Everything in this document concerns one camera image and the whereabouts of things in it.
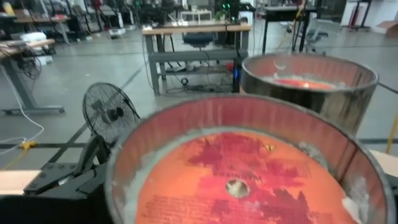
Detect grey office chair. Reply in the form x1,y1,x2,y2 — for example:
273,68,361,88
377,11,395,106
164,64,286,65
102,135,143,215
305,17,342,54

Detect black floor fan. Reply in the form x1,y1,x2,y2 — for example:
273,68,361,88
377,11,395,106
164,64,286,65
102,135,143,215
81,82,142,147

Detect wooden desk grey legs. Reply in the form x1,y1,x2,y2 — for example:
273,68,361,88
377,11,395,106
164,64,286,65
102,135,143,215
0,39,66,116

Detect white floor cable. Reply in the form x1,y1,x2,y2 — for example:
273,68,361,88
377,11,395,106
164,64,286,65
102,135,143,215
0,70,45,154

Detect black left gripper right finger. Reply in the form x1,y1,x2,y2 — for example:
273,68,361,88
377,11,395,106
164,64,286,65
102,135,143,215
385,175,398,224

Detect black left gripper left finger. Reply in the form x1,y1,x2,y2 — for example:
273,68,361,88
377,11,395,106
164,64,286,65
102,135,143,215
24,135,109,200

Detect blue office chair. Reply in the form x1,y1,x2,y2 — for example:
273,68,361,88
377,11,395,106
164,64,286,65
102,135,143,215
182,32,215,50

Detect wooden workbench grey frame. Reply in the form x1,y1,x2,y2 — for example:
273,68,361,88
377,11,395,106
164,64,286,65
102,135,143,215
142,22,252,96

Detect cardboard box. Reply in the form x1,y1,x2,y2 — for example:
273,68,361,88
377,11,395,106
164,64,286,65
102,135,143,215
371,20,398,39

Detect black table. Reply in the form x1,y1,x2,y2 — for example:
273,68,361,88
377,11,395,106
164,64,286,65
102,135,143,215
262,5,312,54

